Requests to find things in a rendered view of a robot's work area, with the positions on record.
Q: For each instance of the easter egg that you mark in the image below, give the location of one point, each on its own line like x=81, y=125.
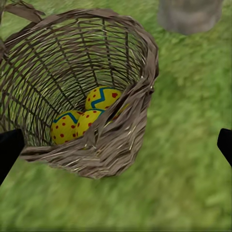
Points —
x=86, y=119
x=102, y=97
x=63, y=127

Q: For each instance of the tree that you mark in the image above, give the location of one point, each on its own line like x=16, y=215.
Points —
x=188, y=17

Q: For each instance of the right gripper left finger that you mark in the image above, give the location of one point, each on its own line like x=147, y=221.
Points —
x=11, y=145

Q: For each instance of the wicker basket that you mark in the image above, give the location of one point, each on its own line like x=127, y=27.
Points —
x=111, y=143

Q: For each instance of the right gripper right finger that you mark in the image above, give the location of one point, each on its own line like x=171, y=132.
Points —
x=224, y=143

